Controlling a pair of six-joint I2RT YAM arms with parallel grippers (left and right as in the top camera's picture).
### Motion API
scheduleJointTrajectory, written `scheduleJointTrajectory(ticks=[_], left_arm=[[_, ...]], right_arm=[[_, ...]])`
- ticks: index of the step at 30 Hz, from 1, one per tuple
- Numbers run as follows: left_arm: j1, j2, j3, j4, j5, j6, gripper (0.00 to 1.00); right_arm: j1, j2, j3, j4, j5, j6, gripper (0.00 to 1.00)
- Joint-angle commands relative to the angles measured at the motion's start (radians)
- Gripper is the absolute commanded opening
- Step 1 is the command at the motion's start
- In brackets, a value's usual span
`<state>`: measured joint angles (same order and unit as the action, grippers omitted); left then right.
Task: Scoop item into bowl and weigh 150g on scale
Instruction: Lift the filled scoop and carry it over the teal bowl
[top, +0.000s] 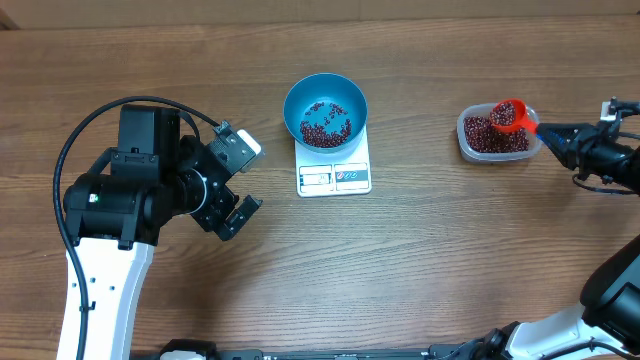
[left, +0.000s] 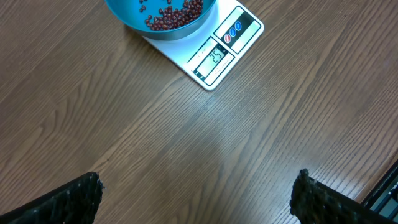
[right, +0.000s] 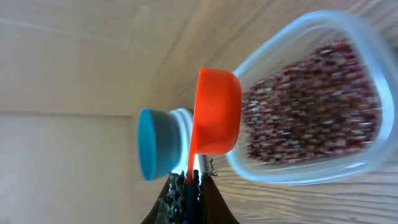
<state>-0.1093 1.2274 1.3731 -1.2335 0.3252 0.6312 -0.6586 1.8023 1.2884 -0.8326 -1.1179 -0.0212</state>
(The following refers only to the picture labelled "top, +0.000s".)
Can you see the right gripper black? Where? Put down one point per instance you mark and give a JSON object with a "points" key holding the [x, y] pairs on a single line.
{"points": [[574, 157]]}

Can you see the white kitchen scale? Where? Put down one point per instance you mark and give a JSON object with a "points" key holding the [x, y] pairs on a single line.
{"points": [[345, 172]]}

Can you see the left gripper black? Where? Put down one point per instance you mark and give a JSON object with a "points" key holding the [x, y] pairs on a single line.
{"points": [[208, 219]]}

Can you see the red measuring scoop blue handle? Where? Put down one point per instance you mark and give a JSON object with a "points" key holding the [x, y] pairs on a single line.
{"points": [[511, 115]]}

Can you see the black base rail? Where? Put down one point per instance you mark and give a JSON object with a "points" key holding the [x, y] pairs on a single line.
{"points": [[194, 349]]}

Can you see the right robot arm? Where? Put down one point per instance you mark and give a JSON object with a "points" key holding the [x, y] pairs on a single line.
{"points": [[606, 319]]}

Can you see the blue bowl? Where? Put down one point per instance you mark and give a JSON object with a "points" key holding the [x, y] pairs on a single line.
{"points": [[328, 87]]}

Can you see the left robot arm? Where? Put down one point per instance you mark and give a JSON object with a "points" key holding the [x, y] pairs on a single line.
{"points": [[169, 160]]}

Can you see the red beans in container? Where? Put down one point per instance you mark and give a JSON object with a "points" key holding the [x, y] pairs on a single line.
{"points": [[482, 137]]}

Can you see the clear plastic container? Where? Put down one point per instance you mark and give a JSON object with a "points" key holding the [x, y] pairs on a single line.
{"points": [[473, 156]]}

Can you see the red beans in bowl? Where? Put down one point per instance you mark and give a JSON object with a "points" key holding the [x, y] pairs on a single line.
{"points": [[326, 125]]}

